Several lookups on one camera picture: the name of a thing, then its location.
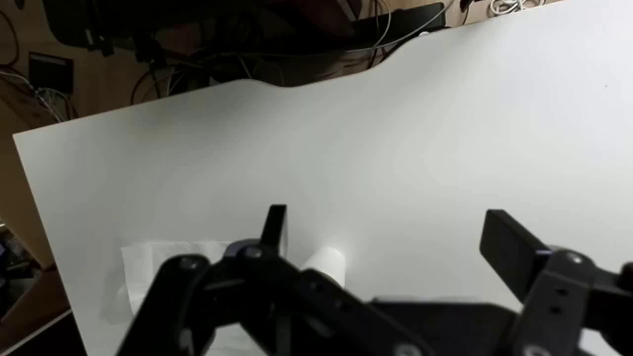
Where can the black wall socket box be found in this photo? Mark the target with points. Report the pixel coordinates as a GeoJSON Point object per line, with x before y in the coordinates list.
{"type": "Point", "coordinates": [50, 72]}

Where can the crumpled white tissue sheet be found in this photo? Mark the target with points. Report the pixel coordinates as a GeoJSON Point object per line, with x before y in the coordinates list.
{"type": "Point", "coordinates": [149, 268]}

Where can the white paper cup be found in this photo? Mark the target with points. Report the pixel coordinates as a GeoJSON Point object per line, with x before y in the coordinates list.
{"type": "Point", "coordinates": [327, 262]}

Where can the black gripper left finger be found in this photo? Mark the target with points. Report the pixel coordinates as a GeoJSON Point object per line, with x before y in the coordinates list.
{"type": "Point", "coordinates": [199, 304]}

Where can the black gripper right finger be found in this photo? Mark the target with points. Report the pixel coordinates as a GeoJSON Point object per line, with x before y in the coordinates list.
{"type": "Point", "coordinates": [567, 298]}

